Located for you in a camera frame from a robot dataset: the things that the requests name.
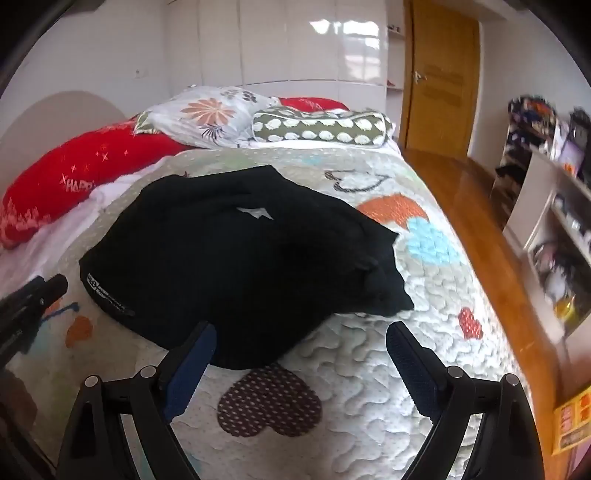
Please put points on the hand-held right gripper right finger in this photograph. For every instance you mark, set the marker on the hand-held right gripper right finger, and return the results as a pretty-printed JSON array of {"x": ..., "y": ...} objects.
[{"x": 411, "y": 369}]

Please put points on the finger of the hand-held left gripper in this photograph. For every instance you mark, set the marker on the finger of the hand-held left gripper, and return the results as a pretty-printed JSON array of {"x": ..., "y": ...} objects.
[{"x": 48, "y": 290}]

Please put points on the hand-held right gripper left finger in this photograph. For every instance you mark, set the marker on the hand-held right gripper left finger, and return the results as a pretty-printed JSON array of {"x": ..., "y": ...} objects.
[{"x": 188, "y": 369}]

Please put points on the black pants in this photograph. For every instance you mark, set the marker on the black pants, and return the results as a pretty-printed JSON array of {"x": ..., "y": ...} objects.
[{"x": 240, "y": 267}]

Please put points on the white bed sheet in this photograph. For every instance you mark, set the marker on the white bed sheet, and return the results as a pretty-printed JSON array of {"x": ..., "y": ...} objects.
[{"x": 32, "y": 258}]

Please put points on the heart print quilted bedspread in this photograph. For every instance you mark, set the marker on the heart print quilted bedspread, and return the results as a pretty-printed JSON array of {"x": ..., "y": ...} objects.
[{"x": 369, "y": 286}]

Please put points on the red patterned pillow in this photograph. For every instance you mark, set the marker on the red patterned pillow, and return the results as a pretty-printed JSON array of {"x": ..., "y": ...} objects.
[{"x": 78, "y": 170}]

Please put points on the yellow cardboard box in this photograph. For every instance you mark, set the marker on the yellow cardboard box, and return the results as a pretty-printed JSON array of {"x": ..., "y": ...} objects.
[{"x": 572, "y": 422}]

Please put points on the white shelf unit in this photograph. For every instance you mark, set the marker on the white shelf unit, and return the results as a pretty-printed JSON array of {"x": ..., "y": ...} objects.
[{"x": 549, "y": 221}]

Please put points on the white floral pillow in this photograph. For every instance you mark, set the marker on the white floral pillow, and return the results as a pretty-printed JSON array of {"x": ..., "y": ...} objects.
[{"x": 207, "y": 115}]

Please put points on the green shell print pillow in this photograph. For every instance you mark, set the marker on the green shell print pillow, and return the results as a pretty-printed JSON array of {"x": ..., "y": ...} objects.
[{"x": 323, "y": 127}]

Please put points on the colourful bags pile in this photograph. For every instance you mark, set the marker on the colourful bags pile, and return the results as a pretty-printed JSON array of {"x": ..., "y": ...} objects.
[{"x": 535, "y": 115}]

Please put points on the plain red pillow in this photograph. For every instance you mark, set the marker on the plain red pillow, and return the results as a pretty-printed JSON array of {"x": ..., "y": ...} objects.
[{"x": 314, "y": 103}]

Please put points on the wooden door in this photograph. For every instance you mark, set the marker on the wooden door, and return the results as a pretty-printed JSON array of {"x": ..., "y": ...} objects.
[{"x": 438, "y": 78}]

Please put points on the glossy white wardrobe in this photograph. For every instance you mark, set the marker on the glossy white wardrobe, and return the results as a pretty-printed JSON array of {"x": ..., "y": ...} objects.
[{"x": 277, "y": 41}]

